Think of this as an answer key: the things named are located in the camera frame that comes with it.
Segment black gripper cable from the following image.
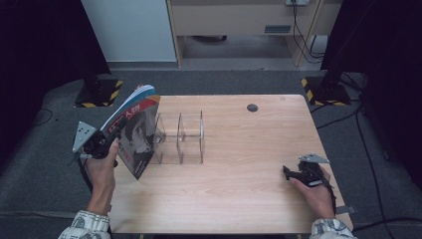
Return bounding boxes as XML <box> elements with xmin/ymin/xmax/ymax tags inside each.
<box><xmin>76</xmin><ymin>154</ymin><xmax>95</xmax><ymax>194</ymax></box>
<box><xmin>316</xmin><ymin>168</ymin><xmax>338</xmax><ymax>216</ymax></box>

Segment light wooden desk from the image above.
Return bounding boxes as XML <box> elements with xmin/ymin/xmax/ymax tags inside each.
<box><xmin>165</xmin><ymin>0</ymin><xmax>346</xmax><ymax>69</ymax></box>

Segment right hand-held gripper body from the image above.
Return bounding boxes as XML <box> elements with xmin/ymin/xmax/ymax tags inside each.
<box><xmin>297</xmin><ymin>152</ymin><xmax>331</xmax><ymax>188</ymax></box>

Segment black hanging cables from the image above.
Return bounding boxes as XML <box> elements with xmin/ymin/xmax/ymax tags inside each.
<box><xmin>291</xmin><ymin>3</ymin><xmax>328</xmax><ymax>65</ymax></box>

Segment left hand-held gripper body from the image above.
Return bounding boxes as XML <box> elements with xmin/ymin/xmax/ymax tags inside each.
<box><xmin>72</xmin><ymin>120</ymin><xmax>114</xmax><ymax>160</ymax></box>

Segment grey floor tape strip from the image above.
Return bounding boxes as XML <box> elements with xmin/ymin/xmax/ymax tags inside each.
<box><xmin>335</xmin><ymin>205</ymin><xmax>358</xmax><ymax>215</ymax></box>

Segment person's right hand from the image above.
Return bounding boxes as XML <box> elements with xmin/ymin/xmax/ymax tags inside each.
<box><xmin>288</xmin><ymin>166</ymin><xmax>336</xmax><ymax>220</ymax></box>

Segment magazine with portrait cover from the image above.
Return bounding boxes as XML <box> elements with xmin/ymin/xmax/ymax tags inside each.
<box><xmin>99</xmin><ymin>84</ymin><xmax>162</xmax><ymax>181</ymax></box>

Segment clear acrylic file rack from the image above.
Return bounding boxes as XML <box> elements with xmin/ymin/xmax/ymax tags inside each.
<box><xmin>147</xmin><ymin>110</ymin><xmax>205</xmax><ymax>166</ymax></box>

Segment black striped stand base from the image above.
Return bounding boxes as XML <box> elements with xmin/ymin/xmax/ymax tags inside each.
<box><xmin>74</xmin><ymin>68</ymin><xmax>123</xmax><ymax>109</ymax></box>
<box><xmin>301</xmin><ymin>71</ymin><xmax>352</xmax><ymax>108</ymax></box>

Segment black looped floor cable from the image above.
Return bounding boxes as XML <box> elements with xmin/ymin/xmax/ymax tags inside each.
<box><xmin>31</xmin><ymin>108</ymin><xmax>55</xmax><ymax>127</ymax></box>

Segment person's left hand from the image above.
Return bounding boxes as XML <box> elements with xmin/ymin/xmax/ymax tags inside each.
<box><xmin>85</xmin><ymin>137</ymin><xmax>120</xmax><ymax>201</ymax></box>

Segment black curtain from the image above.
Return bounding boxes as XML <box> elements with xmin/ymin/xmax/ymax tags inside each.
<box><xmin>0</xmin><ymin>0</ymin><xmax>112</xmax><ymax>163</ymax></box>
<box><xmin>319</xmin><ymin>0</ymin><xmax>422</xmax><ymax>192</ymax></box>

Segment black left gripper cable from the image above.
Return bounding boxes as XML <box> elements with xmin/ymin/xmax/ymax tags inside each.
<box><xmin>76</xmin><ymin>154</ymin><xmax>95</xmax><ymax>194</ymax></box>

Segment white panel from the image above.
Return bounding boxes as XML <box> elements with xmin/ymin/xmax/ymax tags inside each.
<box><xmin>81</xmin><ymin>0</ymin><xmax>177</xmax><ymax>64</ymax></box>

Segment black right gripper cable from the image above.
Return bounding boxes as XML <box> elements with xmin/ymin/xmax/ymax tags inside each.
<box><xmin>316</xmin><ymin>168</ymin><xmax>338</xmax><ymax>216</ymax></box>

